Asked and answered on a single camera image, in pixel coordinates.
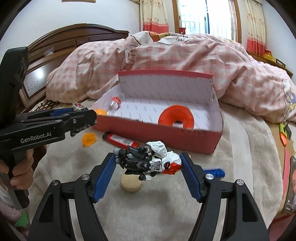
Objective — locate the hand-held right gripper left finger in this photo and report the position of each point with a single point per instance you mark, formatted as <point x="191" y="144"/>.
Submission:
<point x="105" y="178"/>

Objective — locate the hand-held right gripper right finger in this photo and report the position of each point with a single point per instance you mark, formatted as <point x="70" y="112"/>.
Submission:
<point x="192" y="178"/>

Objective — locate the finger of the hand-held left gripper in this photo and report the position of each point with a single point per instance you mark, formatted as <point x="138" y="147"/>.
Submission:
<point x="60" y="112"/>
<point x="81" y="119"/>

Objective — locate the dark patterned pouch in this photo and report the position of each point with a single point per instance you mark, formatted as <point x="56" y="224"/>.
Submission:
<point x="78" y="106"/>

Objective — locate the orange plastic ball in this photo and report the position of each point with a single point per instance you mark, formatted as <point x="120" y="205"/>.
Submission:
<point x="101" y="112"/>

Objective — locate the blue toy part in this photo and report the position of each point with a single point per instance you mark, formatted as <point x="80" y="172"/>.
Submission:
<point x="216" y="173"/>

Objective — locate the round wooden lid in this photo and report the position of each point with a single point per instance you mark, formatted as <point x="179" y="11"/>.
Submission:
<point x="130" y="184"/>

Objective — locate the clear plastic bottle red label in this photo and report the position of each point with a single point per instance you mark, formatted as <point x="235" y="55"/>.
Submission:
<point x="114" y="104"/>

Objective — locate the red tube with label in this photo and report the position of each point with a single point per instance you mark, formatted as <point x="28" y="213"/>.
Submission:
<point x="118" y="139"/>

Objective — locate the black white robot toy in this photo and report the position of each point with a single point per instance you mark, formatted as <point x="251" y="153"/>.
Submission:
<point x="148" y="162"/>

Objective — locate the red cardboard box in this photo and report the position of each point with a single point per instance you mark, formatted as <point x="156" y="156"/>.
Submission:
<point x="161" y="136"/>

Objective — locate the person's left hand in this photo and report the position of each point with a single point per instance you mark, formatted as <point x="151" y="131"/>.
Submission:
<point x="23" y="171"/>

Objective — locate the brown dotted bed sheet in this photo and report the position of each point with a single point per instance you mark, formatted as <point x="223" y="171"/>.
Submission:
<point x="44" y="105"/>

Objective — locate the orange translucent plastic piece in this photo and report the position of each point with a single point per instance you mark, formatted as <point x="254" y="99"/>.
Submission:
<point x="89" y="139"/>

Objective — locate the white plush blanket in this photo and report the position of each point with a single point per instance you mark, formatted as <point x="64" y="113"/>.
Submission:
<point x="242" y="143"/>

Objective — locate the dark wooden bed headboard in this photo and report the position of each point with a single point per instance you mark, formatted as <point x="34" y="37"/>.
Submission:
<point x="69" y="39"/>

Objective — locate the black phone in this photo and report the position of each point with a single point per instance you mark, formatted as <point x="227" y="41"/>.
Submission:
<point x="291" y="185"/>

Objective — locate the orange green toy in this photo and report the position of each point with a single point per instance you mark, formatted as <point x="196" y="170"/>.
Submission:
<point x="283" y="136"/>

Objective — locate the pink checked quilt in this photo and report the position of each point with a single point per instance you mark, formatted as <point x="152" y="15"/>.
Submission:
<point x="185" y="53"/>

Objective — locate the patterned curtain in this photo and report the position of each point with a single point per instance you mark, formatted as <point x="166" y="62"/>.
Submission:
<point x="254" y="23"/>
<point x="153" y="14"/>

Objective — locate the small red box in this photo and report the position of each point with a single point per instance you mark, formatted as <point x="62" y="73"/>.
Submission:
<point x="182" y="30"/>

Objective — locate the dark wooden dresser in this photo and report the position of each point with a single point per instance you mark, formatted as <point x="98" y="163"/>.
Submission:
<point x="259" y="58"/>

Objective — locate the yellow box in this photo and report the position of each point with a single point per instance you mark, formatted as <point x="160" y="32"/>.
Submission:
<point x="269" y="55"/>

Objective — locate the window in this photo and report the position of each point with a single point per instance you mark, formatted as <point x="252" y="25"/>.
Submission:
<point x="196" y="14"/>

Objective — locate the wall picture frame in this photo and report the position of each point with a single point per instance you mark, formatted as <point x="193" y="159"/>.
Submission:
<point x="78" y="1"/>

